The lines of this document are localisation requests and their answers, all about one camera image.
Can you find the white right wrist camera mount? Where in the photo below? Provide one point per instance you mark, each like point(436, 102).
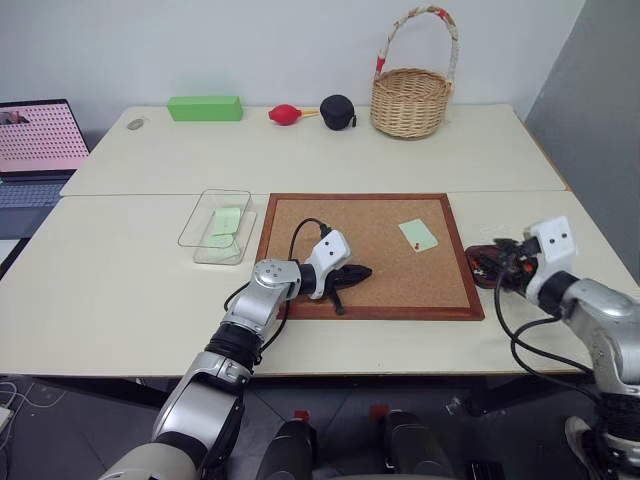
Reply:
point(550, 247)

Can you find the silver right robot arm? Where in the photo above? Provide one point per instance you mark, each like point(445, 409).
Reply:
point(595, 320)

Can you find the laptop with pink screen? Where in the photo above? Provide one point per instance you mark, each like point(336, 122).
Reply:
point(35, 137)

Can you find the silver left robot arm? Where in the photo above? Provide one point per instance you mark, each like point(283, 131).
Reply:
point(235, 312)

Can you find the green sticky note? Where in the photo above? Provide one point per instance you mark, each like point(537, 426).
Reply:
point(422, 232)
point(217, 241)
point(227, 220)

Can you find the wood framed cork board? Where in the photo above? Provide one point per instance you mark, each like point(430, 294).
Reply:
point(380, 280)

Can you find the red rubber air blower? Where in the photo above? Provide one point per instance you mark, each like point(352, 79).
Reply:
point(285, 114)

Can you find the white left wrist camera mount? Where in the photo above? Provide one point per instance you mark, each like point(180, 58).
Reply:
point(330, 250)

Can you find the green rectangular box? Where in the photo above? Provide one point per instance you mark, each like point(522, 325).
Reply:
point(205, 108)

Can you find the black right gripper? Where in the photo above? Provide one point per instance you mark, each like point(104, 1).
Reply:
point(517, 262)

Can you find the dark red pushpin tray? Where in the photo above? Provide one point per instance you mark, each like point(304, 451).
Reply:
point(475, 260)

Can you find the clear plastic box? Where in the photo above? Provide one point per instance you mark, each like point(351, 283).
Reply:
point(200, 245)

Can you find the black round zipper case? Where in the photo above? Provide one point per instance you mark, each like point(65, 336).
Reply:
point(337, 112)

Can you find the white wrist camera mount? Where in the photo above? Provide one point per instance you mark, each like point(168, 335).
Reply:
point(550, 247)
point(330, 250)

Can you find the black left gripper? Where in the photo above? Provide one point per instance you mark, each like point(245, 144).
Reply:
point(336, 281)

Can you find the dark rounded shape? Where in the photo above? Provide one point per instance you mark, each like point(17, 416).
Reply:
point(417, 445)
point(290, 452)

